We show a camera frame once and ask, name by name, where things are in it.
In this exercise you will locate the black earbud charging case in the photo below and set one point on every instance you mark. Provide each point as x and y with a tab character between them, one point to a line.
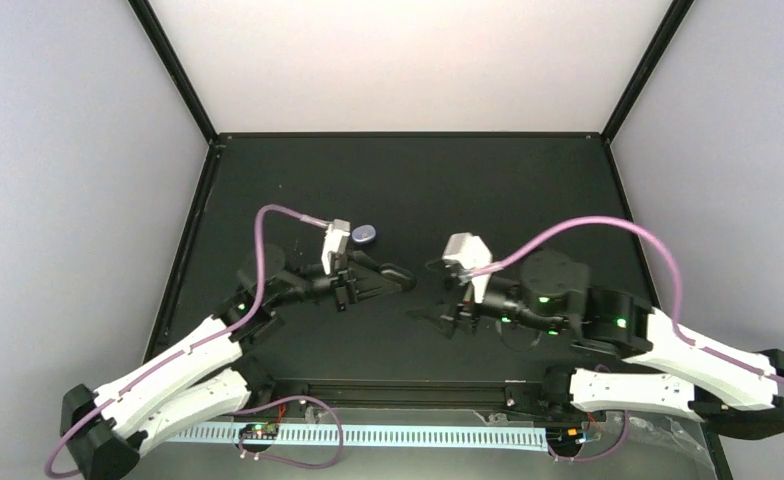
399	276

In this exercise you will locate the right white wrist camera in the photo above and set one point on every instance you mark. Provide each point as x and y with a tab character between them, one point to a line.
466	254

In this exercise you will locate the circuit board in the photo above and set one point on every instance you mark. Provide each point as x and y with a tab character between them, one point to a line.
259	432
566	435

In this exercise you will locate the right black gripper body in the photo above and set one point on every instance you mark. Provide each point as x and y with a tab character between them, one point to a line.
467	316

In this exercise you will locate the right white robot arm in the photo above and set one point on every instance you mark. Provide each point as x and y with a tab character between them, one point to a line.
675	372

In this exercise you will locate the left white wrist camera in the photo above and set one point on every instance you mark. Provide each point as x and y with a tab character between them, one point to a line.
337	235

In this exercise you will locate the left circuit board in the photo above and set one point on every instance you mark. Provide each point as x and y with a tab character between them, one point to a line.
259	432

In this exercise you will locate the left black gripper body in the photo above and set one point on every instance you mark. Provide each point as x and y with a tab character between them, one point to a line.
341	289

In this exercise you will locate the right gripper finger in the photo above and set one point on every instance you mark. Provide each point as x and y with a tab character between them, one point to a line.
442	265
441	318

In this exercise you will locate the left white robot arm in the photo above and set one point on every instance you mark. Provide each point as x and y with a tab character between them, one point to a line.
211	372

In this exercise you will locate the white slotted cable duct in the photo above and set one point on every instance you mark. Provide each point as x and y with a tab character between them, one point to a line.
411	436

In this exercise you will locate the right circuit board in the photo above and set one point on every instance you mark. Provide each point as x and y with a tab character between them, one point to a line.
566	435

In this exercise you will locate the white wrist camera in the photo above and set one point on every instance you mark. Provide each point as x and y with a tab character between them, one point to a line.
337	235
466	254

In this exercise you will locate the lavender earbud charging case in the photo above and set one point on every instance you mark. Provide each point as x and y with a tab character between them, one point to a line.
364	234

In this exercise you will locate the black front aluminium rail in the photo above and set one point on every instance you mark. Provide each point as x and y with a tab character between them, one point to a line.
489	395

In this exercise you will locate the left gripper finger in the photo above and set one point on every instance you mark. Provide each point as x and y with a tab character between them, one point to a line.
370	290
386	270

